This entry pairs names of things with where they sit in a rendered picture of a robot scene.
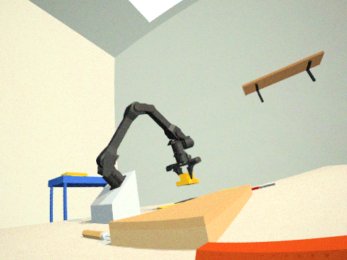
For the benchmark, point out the tan wooden board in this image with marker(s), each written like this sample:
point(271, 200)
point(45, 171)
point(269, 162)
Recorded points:
point(188, 225)

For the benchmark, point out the orange-handled awl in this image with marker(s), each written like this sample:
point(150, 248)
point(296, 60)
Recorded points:
point(95, 234)

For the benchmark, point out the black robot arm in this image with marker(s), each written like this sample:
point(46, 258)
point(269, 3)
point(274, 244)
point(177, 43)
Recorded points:
point(108, 157)

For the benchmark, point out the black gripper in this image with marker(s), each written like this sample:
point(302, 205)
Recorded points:
point(181, 158)

